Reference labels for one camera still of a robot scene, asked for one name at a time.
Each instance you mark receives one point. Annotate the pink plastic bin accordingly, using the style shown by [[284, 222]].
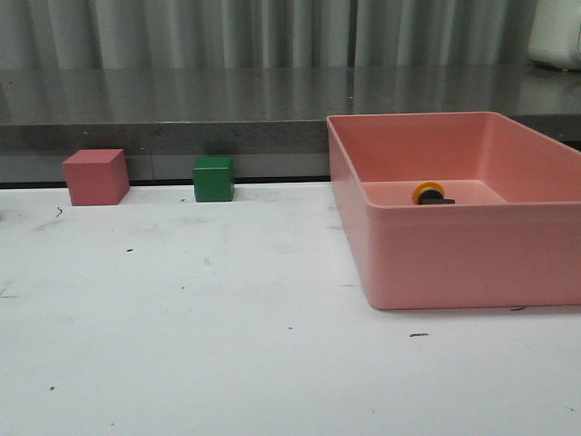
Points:
[[511, 239]]

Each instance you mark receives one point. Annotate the grey stone countertop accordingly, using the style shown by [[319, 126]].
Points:
[[261, 110]]

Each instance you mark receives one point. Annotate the white appliance on counter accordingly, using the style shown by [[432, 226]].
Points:
[[555, 34]]

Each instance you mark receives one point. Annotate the green cube block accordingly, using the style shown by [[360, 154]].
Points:
[[213, 179]]

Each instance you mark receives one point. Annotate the pink cube block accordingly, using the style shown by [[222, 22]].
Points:
[[96, 177]]

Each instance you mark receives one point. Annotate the yellow mushroom push button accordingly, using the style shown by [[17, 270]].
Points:
[[431, 193]]

